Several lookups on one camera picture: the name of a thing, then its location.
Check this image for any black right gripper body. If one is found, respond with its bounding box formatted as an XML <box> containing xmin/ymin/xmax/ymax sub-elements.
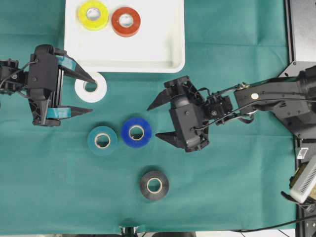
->
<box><xmin>164</xmin><ymin>76</ymin><xmax>209</xmax><ymax>153</ymax></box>

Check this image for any white label sticker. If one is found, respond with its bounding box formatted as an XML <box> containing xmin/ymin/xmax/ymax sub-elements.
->
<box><xmin>297</xmin><ymin>148</ymin><xmax>309</xmax><ymax>159</ymax></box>

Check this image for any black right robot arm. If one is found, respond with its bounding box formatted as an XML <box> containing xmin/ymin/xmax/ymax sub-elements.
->
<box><xmin>149</xmin><ymin>67</ymin><xmax>316</xmax><ymax>152</ymax></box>

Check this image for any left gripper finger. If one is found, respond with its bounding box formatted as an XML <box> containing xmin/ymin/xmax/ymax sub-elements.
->
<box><xmin>56</xmin><ymin>55</ymin><xmax>95</xmax><ymax>83</ymax></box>
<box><xmin>47</xmin><ymin>107</ymin><xmax>93</xmax><ymax>119</ymax></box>

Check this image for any blue tape roll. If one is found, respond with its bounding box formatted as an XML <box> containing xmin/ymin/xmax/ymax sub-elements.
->
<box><xmin>121</xmin><ymin>117</ymin><xmax>152</xmax><ymax>148</ymax></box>

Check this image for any black tape roll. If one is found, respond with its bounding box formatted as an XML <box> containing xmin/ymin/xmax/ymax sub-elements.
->
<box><xmin>140</xmin><ymin>170</ymin><xmax>169</xmax><ymax>201</ymax></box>

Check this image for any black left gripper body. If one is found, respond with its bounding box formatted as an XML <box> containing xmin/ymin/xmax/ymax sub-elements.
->
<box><xmin>27</xmin><ymin>44</ymin><xmax>62</xmax><ymax>127</ymax></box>

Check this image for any black clamp at table edge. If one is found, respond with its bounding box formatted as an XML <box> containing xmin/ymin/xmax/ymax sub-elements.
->
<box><xmin>119</xmin><ymin>226</ymin><xmax>139</xmax><ymax>237</ymax></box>

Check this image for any white perforated device box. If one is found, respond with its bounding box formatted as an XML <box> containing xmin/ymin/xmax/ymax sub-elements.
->
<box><xmin>290</xmin><ymin>156</ymin><xmax>316</xmax><ymax>203</ymax></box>

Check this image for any teal tape roll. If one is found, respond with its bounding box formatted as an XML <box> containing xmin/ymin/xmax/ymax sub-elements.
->
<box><xmin>87</xmin><ymin>126</ymin><xmax>118</xmax><ymax>156</ymax></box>

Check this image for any white tape roll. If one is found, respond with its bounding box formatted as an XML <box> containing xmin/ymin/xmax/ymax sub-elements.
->
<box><xmin>75</xmin><ymin>72</ymin><xmax>107</xmax><ymax>103</ymax></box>

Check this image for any yellow tape roll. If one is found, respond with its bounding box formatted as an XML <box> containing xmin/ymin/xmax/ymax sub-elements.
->
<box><xmin>77</xmin><ymin>0</ymin><xmax>109</xmax><ymax>31</ymax></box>

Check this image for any black cable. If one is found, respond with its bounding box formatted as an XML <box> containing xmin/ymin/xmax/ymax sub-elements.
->
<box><xmin>232</xmin><ymin>213</ymin><xmax>316</xmax><ymax>233</ymax></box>

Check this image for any white plastic tray case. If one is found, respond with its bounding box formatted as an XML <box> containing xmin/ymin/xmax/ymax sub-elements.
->
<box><xmin>64</xmin><ymin>0</ymin><xmax>185</xmax><ymax>73</ymax></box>

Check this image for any red tape roll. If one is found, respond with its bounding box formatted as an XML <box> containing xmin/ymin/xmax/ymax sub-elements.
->
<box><xmin>111</xmin><ymin>7</ymin><xmax>141</xmax><ymax>38</ymax></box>

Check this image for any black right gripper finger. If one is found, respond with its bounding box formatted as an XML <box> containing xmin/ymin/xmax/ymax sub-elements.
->
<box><xmin>156</xmin><ymin>131</ymin><xmax>185</xmax><ymax>148</ymax></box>
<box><xmin>147</xmin><ymin>89</ymin><xmax>173</xmax><ymax>111</ymax></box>

